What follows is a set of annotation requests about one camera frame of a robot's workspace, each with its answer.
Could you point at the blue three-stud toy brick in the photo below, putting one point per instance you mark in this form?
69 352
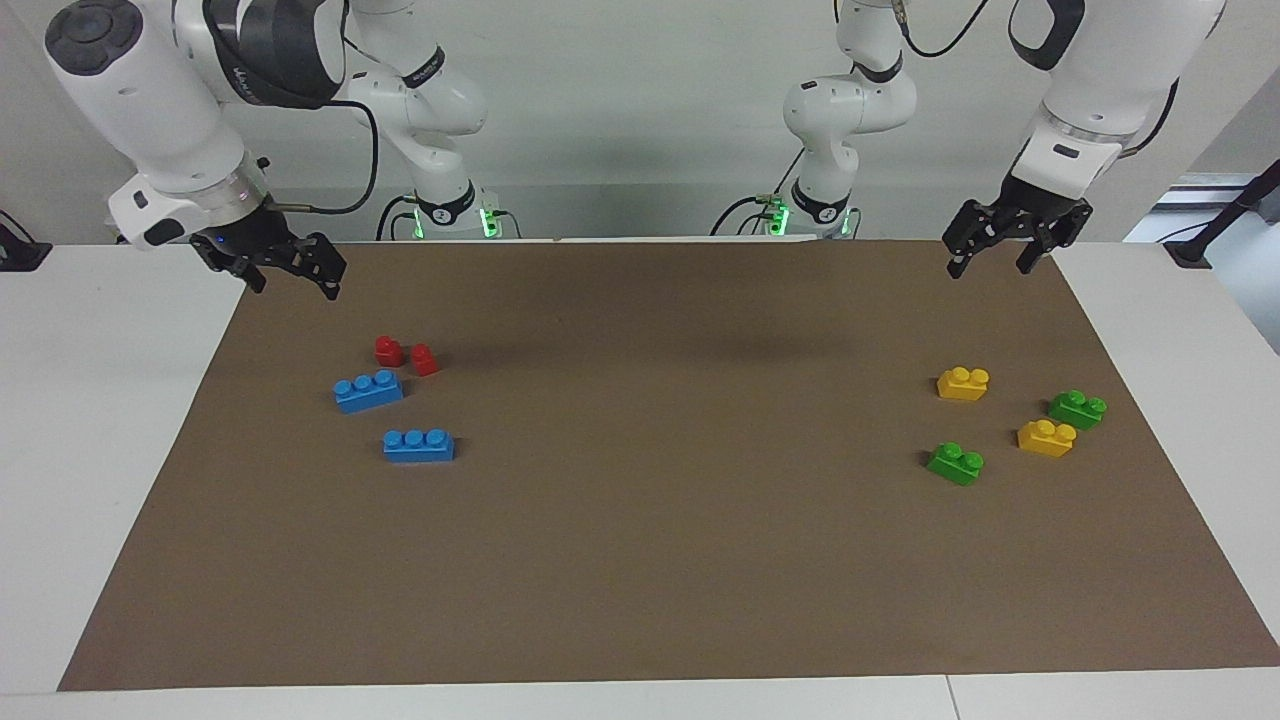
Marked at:
368 393
418 448

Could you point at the red single-stud toy brick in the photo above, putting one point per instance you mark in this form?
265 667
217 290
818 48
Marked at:
388 352
425 361

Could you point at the brown table mat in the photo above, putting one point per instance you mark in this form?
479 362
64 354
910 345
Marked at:
660 500

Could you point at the green two-stud toy brick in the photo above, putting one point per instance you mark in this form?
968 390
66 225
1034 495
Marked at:
1076 412
954 467

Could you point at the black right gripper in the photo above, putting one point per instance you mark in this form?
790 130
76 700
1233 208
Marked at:
250 240

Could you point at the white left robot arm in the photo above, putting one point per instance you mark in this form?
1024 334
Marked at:
1100 80

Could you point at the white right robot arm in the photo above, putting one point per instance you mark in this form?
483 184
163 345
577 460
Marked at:
150 110

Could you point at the yellow two-stud toy brick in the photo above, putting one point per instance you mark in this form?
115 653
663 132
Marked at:
1045 441
962 386

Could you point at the black stand with pole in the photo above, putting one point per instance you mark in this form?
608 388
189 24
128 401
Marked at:
1188 252

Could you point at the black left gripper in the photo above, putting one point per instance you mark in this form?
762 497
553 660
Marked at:
1040 212

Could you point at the black table clamp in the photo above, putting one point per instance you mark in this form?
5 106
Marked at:
20 255

